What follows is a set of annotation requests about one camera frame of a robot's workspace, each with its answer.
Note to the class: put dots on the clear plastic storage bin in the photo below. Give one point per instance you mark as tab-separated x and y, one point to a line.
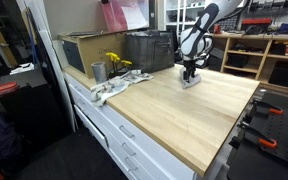
112	16

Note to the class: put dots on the patterned white grey cloth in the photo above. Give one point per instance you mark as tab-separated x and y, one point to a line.
114	86

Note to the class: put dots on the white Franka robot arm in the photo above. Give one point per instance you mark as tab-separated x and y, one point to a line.
194	40

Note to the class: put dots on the dark grey storage crate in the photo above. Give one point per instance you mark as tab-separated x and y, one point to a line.
150	53

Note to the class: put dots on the wooden shelf unit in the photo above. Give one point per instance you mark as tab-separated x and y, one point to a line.
264	55

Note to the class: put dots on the white drawer cabinet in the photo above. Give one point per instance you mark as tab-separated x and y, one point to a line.
140	150

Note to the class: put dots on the red lid container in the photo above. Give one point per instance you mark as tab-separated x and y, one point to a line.
5	88

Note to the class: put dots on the red black toolbox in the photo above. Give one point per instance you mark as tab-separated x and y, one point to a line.
255	25

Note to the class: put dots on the large black storage bin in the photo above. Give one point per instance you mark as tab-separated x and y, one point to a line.
285	76

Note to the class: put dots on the grey metal cup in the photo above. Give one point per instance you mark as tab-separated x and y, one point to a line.
99	72

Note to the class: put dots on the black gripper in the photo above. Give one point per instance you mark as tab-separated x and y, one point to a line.
190	67

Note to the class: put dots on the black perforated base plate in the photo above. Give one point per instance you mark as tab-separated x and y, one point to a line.
284	128

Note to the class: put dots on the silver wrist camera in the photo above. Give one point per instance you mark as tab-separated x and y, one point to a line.
203	62

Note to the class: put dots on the yellow artificial flowers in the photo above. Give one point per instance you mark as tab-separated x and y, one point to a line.
112	57

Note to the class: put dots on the black robot cart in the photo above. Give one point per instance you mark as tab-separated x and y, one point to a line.
250	166

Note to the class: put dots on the white shelving unit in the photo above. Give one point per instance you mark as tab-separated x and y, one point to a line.
182	11

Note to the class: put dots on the white crumpled paper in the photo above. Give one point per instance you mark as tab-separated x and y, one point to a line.
22	68

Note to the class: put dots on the brown cardboard box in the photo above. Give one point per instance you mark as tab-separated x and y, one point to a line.
94	50

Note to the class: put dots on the small black storage bin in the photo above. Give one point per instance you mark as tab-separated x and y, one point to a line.
239	60

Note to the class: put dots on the grey towel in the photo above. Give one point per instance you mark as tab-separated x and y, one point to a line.
193	82

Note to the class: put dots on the black side cabinet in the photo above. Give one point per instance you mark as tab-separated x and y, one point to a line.
34	103

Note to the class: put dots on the purple backpack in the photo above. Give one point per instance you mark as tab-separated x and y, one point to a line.
0	140

